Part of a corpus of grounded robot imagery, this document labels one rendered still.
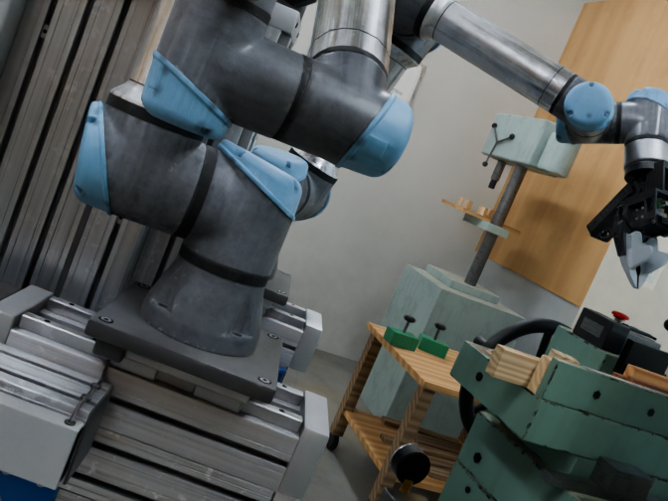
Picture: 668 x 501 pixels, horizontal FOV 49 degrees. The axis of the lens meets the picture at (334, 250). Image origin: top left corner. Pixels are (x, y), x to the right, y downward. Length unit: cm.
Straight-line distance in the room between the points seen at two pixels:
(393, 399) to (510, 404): 245
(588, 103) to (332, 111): 71
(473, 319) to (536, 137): 87
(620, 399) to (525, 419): 14
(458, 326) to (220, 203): 268
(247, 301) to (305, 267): 323
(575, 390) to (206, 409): 47
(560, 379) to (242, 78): 60
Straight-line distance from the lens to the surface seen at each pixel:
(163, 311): 89
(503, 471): 115
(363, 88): 63
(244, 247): 86
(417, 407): 245
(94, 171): 84
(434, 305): 337
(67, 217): 109
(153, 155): 84
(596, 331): 129
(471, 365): 113
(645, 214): 130
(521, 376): 101
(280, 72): 60
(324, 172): 147
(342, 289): 421
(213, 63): 59
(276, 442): 91
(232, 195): 85
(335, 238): 412
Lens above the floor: 109
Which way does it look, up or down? 7 degrees down
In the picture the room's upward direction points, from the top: 23 degrees clockwise
